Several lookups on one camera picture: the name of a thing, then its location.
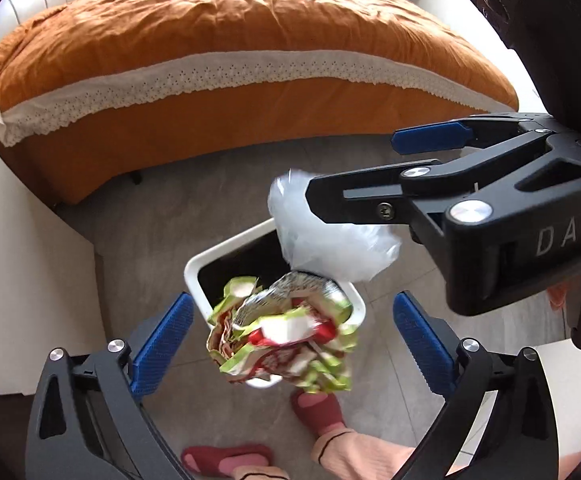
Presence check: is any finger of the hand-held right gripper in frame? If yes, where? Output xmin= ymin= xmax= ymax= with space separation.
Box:
xmin=305 ymin=132 xmax=581 ymax=226
xmin=391 ymin=112 xmax=553 ymax=156

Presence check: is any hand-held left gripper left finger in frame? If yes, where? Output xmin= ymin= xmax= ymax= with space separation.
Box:
xmin=24 ymin=291 xmax=196 ymax=480

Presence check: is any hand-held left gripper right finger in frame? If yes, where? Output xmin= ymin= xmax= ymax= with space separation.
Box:
xmin=393 ymin=290 xmax=560 ymax=480

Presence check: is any clear plastic bag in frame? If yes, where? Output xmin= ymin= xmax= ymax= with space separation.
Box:
xmin=268 ymin=167 xmax=402 ymax=282

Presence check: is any green and red wrapper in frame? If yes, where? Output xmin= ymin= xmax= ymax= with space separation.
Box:
xmin=205 ymin=271 xmax=358 ymax=395

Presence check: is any white trash bin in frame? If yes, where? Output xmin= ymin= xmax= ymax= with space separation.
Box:
xmin=184 ymin=220 xmax=367 ymax=390

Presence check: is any red slipper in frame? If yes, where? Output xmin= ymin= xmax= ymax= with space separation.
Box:
xmin=180 ymin=444 xmax=274 ymax=477
xmin=290 ymin=389 xmax=345 ymax=436

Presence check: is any person's pink socked foot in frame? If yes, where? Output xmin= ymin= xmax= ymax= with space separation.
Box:
xmin=220 ymin=460 xmax=291 ymax=480
xmin=311 ymin=427 xmax=416 ymax=480

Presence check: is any bed with orange duvet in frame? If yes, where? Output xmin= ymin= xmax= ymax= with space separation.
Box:
xmin=0 ymin=0 xmax=521 ymax=206

